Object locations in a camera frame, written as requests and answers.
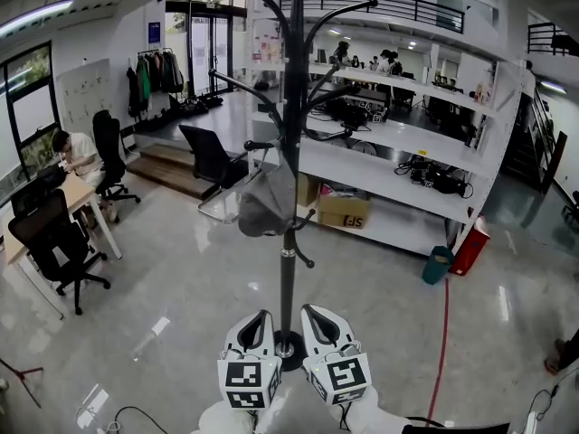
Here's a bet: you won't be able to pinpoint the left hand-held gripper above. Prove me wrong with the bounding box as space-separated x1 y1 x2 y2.
216 309 284 410

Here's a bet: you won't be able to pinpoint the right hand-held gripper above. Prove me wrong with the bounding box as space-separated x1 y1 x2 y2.
300 304 374 407

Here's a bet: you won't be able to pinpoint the grey cap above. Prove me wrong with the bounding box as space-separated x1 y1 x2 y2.
237 140 299 238

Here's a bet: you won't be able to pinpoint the black coat rack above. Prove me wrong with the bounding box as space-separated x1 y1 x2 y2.
208 0 379 373

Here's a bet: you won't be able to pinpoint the person's left forearm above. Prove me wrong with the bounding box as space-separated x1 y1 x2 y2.
192 400 259 434

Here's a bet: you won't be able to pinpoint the person's right forearm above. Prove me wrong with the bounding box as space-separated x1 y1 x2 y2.
337 384 415 434

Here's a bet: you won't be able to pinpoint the large printed cardboard box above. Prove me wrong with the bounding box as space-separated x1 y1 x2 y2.
316 187 372 230

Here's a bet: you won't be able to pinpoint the teal waste bin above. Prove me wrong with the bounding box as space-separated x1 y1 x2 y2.
422 245 456 287

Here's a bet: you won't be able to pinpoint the small plain cardboard box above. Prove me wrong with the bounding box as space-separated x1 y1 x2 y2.
296 173 320 208

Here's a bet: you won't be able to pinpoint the black flat panel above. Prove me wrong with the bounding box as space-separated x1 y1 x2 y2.
402 416 512 434

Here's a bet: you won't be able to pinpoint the white metal shelving unit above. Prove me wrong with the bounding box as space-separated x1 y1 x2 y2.
246 14 526 259

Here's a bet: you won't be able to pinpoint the red box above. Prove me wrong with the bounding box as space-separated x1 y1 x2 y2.
449 217 491 278

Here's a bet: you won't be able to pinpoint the wooden steps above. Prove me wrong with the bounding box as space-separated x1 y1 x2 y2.
126 143 218 200

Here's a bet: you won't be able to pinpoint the black cantilever chair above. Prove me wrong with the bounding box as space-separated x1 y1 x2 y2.
178 124 250 224

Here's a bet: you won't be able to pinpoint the light wooden desk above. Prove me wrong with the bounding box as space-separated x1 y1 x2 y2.
2 174 123 320

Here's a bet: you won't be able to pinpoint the red floor stand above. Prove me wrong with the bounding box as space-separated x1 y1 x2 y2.
0 357 45 409

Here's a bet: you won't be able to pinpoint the black mesh office chair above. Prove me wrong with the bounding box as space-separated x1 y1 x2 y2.
7 188 112 316

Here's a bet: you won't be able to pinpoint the pile of black bags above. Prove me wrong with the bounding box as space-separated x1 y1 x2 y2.
169 95 225 117

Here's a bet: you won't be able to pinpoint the black high-back office chair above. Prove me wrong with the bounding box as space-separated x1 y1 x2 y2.
92 109 141 205

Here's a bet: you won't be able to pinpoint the black bag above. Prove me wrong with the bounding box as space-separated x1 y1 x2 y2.
35 164 68 188

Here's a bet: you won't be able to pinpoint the black laptop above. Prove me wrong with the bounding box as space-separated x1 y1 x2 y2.
9 181 46 216

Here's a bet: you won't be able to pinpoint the dark staircase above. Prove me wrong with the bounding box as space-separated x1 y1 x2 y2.
504 86 569 193

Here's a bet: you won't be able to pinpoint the glass entrance door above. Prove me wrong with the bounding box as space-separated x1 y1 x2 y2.
165 0 236 97

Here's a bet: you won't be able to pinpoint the white board with sketches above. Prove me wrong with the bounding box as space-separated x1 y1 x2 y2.
56 58 113 128

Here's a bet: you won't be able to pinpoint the black framed window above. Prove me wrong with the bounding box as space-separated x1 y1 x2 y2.
0 42 62 207

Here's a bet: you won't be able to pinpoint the long black balcony railing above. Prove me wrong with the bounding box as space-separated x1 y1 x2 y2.
277 0 466 34

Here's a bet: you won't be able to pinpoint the short black balcony railing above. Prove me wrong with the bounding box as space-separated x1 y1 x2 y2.
527 22 579 57

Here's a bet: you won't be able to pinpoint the ceiling light strip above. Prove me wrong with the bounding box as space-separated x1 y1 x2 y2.
0 0 74 38

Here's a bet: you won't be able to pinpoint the red hose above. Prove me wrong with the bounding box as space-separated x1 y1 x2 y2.
424 277 451 424

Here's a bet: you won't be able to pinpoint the black floor cable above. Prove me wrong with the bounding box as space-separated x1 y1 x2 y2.
527 368 579 424
112 405 168 434

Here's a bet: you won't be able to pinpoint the black gear pile with cables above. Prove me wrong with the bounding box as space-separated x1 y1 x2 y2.
311 97 390 130
394 154 474 198

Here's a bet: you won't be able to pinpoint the clothes rail with garments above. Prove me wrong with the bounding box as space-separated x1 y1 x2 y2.
125 47 185 119

